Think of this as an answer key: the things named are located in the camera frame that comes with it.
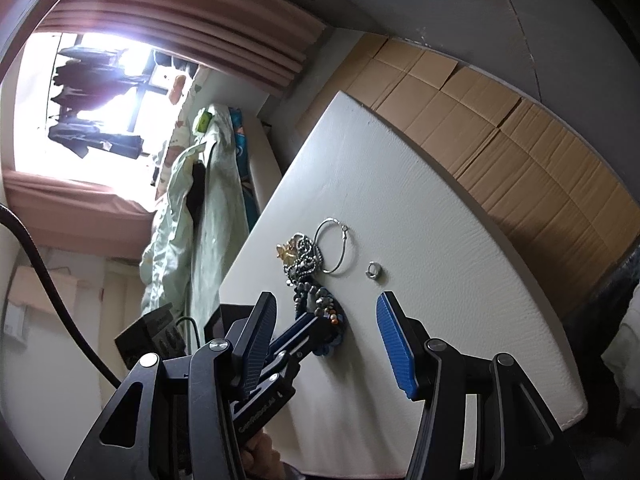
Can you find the blue printed cloth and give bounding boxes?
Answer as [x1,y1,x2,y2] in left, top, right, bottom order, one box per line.
[229,108,262,226]

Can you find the white cloth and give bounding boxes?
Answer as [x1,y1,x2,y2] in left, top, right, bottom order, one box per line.
[600,305,640,396]

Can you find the grey bead necklace pile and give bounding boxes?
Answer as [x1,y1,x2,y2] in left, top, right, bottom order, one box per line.
[281,232,323,288]

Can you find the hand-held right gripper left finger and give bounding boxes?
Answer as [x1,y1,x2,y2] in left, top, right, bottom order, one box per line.
[62,291,278,480]

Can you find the black cable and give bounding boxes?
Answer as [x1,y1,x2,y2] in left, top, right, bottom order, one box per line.
[0,204,122,397]

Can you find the pink curtain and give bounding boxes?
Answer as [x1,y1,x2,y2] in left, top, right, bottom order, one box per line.
[0,169,162,262]
[36,0,327,101]

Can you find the white wall switch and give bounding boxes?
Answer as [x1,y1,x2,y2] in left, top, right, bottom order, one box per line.
[2,304,27,343]

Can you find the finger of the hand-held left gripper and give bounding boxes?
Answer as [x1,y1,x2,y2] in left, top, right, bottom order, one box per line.
[249,350,304,397]
[269,312,341,361]

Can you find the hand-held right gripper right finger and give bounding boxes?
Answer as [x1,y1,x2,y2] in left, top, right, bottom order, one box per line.
[376,291,587,480]

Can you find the dark beaded bracelet bundle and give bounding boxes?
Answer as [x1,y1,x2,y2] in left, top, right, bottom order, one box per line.
[292,284,348,358]

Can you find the dark grey cloth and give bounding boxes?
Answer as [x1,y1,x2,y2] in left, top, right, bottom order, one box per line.
[570,245,640,346]

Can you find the person's left hand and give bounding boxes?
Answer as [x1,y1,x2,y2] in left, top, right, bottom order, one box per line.
[246,432,287,480]

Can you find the printed floral pillow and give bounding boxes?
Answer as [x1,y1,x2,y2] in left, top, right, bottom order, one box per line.
[150,69,207,198]

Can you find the dark hanging clothes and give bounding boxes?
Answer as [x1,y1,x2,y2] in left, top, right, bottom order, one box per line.
[46,44,151,162]

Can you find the pale green blanket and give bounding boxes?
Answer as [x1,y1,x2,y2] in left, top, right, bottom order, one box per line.
[139,104,252,333]

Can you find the silver hoop bangle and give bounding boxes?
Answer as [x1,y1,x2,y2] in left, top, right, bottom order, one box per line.
[313,217,357,276]

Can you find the flattened cardboard sheets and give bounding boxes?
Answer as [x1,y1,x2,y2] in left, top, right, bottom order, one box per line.
[295,32,640,322]

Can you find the black power adapter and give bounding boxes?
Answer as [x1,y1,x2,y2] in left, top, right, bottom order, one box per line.
[114,304,188,368]

